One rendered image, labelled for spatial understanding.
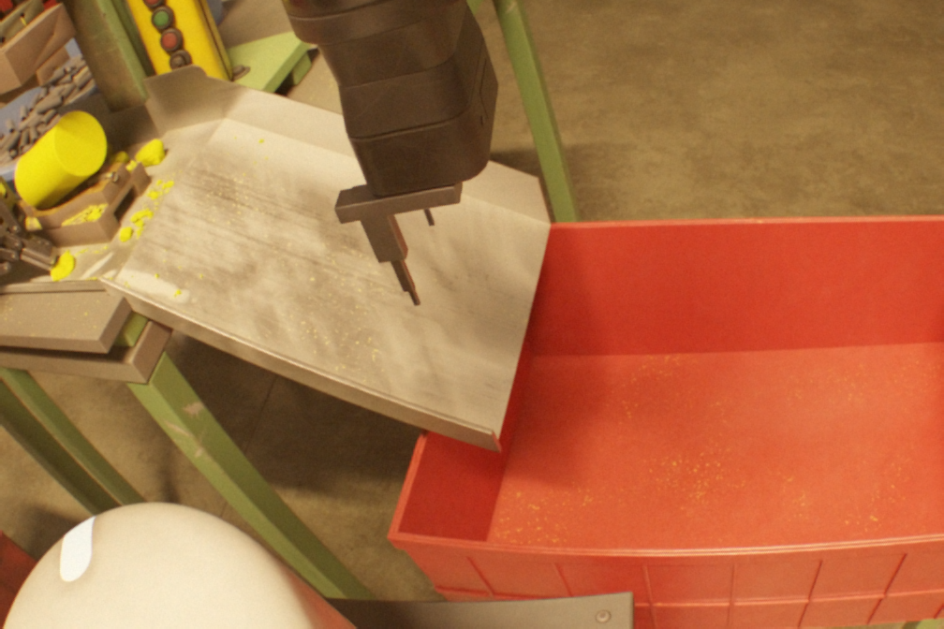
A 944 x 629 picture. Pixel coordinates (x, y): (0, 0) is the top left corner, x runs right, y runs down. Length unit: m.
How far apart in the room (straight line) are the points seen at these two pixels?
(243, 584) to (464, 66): 0.19
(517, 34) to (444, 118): 1.07
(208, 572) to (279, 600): 0.02
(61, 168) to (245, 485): 0.38
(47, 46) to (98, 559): 0.55
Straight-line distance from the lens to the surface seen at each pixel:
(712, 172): 2.19
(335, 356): 0.66
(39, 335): 0.73
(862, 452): 0.94
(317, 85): 0.93
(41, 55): 0.72
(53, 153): 0.75
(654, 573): 0.68
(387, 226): 0.31
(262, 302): 0.68
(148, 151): 0.84
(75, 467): 1.17
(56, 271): 0.78
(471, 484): 0.86
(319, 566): 0.97
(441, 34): 0.27
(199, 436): 0.76
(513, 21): 1.33
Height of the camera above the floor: 1.33
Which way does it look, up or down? 41 degrees down
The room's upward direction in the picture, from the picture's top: 19 degrees counter-clockwise
